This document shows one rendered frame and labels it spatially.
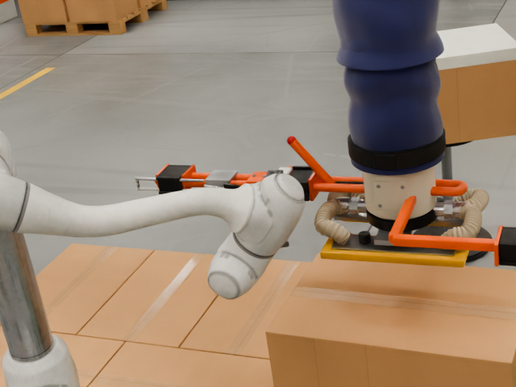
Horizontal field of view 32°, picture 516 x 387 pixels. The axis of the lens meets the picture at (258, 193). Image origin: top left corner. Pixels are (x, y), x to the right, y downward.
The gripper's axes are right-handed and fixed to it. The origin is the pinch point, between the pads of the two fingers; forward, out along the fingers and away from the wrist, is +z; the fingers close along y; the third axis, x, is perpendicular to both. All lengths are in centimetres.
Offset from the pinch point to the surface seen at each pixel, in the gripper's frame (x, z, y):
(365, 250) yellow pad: 19.8, -5.2, 11.0
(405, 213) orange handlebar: 30.5, -7.9, -0.9
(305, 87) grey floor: -149, 432, 129
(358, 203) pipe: 15.6, 6.6, 4.9
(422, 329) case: 32.0, -4.9, 32.2
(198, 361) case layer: -48, 23, 73
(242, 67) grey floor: -221, 481, 129
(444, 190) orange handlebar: 37.0, 5.1, -0.5
